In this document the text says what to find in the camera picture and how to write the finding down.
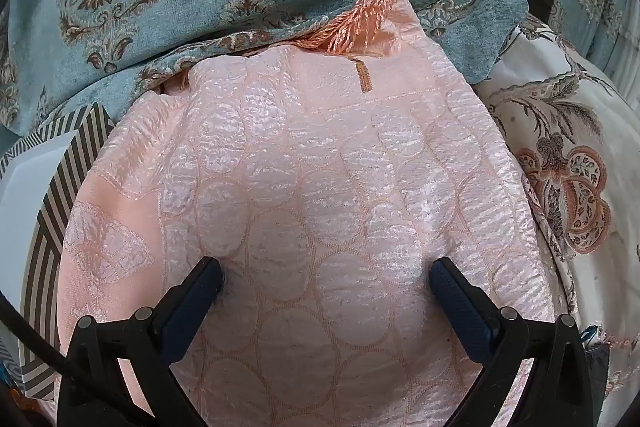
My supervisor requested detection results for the pink quilted blanket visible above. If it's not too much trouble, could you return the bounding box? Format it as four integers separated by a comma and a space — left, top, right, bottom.
52, 0, 558, 427

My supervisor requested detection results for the striped jewelry box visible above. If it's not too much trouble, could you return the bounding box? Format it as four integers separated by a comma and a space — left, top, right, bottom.
0, 103, 118, 400

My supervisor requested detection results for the white floral blanket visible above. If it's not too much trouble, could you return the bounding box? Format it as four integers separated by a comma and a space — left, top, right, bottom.
470, 19, 640, 427

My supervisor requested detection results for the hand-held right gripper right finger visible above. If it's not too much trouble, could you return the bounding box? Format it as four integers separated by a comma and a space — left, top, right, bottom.
429, 257, 596, 427

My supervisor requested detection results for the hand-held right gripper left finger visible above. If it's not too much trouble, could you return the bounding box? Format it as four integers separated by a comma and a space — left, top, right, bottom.
57, 256, 224, 427

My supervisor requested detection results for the black cable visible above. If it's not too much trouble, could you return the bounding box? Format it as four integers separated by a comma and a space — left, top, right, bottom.
0, 292, 156, 427

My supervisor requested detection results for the orange tassel fringe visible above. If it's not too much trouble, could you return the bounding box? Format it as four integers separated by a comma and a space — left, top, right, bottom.
295, 0, 406, 58

